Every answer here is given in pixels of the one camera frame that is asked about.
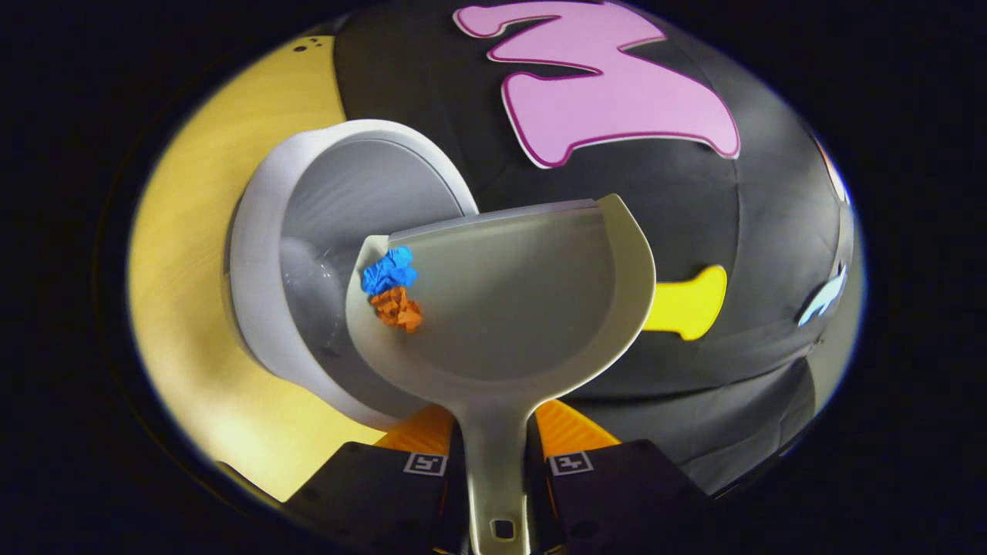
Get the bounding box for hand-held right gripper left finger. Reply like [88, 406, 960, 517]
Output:
[285, 402, 467, 552]

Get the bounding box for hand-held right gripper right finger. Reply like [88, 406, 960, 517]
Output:
[527, 399, 714, 550]

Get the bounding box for blue paper trash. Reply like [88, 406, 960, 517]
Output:
[361, 246, 419, 296]

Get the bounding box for orange paper trash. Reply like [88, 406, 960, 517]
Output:
[370, 286, 423, 334]

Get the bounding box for white ribbed garbage bin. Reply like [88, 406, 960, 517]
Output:
[227, 118, 480, 431]

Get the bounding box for white plastic dustpan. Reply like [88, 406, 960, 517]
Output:
[345, 193, 658, 555]

